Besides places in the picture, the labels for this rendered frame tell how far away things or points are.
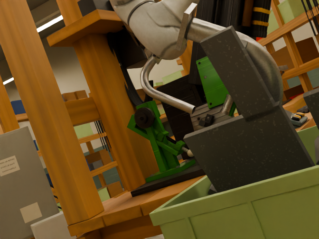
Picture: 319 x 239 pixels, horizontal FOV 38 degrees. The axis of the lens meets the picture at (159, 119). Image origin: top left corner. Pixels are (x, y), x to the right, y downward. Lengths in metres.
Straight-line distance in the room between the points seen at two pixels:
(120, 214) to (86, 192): 0.15
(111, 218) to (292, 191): 0.95
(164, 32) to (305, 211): 0.81
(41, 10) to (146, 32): 9.66
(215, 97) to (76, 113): 0.55
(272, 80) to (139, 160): 1.21
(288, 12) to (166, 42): 3.96
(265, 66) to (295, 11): 4.51
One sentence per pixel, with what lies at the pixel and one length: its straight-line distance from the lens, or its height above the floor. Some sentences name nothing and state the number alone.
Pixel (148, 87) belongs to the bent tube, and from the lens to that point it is 1.62.
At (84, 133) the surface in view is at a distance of 8.21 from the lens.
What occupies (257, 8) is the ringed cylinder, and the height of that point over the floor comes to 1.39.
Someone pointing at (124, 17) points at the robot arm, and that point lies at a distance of 1.35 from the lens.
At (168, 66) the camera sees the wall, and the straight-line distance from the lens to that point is 11.62.
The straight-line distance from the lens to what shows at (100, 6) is 1.85.
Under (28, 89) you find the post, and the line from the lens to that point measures 1.52.
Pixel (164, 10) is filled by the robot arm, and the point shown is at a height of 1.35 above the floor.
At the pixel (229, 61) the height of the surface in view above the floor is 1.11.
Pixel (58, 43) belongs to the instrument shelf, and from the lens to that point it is 1.83.
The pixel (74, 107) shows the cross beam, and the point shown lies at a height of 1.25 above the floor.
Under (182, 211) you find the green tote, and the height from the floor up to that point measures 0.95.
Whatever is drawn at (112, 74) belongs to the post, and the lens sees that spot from 1.85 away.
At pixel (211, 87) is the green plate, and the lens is 1.88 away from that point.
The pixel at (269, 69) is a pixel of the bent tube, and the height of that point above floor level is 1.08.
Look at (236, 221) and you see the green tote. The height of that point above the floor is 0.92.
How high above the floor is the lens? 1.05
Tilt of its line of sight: 1 degrees up
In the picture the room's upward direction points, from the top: 21 degrees counter-clockwise
